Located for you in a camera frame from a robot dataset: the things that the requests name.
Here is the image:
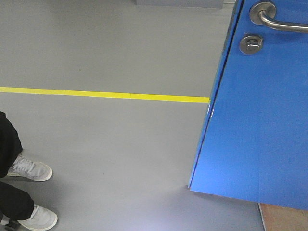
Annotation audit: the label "wooden plywood platform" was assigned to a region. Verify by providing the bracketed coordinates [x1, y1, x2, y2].
[258, 203, 308, 231]

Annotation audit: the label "grey office chair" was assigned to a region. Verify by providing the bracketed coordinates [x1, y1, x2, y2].
[0, 212, 20, 231]

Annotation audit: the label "white sneaker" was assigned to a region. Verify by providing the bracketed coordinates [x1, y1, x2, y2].
[7, 154, 53, 182]
[18, 204, 58, 231]

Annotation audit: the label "blue door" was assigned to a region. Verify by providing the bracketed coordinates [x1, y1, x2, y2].
[188, 0, 308, 210]

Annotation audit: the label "silver door lever handle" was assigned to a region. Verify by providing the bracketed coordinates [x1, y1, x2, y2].
[249, 0, 308, 33]

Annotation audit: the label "silver thumb turn lock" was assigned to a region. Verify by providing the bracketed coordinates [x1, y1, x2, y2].
[239, 35, 263, 55]

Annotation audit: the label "rear white sneaker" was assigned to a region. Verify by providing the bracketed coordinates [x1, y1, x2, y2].
[7, 154, 53, 182]

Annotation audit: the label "person black trouser legs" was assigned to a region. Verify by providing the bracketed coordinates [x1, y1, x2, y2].
[0, 111, 35, 221]

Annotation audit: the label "front white sneaker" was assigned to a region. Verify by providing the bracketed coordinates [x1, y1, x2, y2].
[18, 204, 58, 231]

